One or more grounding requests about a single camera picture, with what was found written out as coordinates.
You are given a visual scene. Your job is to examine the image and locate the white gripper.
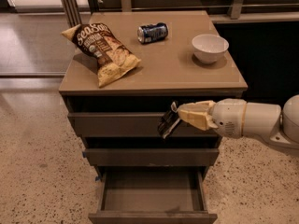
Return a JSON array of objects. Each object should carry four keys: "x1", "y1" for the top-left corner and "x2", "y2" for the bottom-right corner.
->
[{"x1": 178, "y1": 99, "x2": 247, "y2": 138}]

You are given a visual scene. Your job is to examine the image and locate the black rxbar chocolate bar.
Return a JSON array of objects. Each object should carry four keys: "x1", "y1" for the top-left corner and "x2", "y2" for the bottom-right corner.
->
[{"x1": 157, "y1": 101, "x2": 180, "y2": 139}]

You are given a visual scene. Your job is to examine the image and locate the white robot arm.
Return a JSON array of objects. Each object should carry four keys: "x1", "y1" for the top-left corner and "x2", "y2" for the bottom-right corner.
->
[{"x1": 178, "y1": 96, "x2": 299, "y2": 151}]

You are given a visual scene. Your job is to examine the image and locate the grey drawer cabinet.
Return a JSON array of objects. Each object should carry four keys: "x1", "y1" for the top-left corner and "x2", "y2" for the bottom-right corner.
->
[{"x1": 58, "y1": 10, "x2": 249, "y2": 182}]

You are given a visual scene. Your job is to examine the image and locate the grey middle drawer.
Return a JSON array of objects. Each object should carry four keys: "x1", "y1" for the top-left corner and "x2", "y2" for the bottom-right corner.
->
[{"x1": 83, "y1": 148, "x2": 219, "y2": 167}]

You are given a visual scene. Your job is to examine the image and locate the grey open bottom drawer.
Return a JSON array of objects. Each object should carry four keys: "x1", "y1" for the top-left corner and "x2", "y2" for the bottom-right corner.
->
[{"x1": 89, "y1": 167, "x2": 218, "y2": 224}]

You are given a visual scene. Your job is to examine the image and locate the grey top drawer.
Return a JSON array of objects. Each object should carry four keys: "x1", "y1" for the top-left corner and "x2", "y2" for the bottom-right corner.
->
[{"x1": 67, "y1": 111, "x2": 236, "y2": 138}]

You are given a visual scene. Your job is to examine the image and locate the white ceramic bowl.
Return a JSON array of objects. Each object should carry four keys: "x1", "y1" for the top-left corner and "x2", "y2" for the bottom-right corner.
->
[{"x1": 192, "y1": 35, "x2": 229, "y2": 63}]

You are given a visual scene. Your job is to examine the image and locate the blue soda can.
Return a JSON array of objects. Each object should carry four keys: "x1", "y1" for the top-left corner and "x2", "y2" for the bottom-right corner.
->
[{"x1": 137, "y1": 22, "x2": 168, "y2": 44}]

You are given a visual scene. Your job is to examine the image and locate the brown sea salt chips bag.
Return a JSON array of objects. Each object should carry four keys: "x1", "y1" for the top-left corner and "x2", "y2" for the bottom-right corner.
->
[{"x1": 62, "y1": 22, "x2": 141, "y2": 88}]

